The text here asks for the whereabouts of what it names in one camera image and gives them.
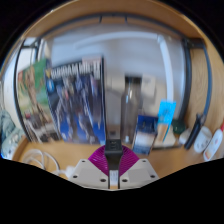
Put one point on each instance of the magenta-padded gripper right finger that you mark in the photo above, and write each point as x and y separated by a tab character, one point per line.
140	171

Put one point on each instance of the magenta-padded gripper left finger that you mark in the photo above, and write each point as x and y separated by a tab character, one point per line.
87	171

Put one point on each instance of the black charger block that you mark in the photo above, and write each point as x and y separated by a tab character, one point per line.
113	151

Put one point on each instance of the small white flat device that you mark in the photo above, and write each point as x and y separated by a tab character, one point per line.
184	136

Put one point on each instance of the clear bottle with dark cap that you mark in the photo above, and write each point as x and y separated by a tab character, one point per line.
130	110

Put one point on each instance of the light blue sunscreen box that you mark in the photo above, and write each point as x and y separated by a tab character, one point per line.
166	111

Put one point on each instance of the blue robot model box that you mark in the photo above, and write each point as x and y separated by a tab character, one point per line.
80	103

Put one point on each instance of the white bottle with red cap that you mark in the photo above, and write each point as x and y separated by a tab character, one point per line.
213	145

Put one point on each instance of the green patterned bedding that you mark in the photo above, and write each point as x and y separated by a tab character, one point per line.
8	133

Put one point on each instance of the green figure toy box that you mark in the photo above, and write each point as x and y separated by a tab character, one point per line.
33	100

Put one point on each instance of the wooden shelf unit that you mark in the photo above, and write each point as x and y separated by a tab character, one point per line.
110	8

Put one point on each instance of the white wall-mounted box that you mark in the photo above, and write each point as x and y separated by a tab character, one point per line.
148	86

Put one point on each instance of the dark metal desk frame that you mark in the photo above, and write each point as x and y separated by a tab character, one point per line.
188	76

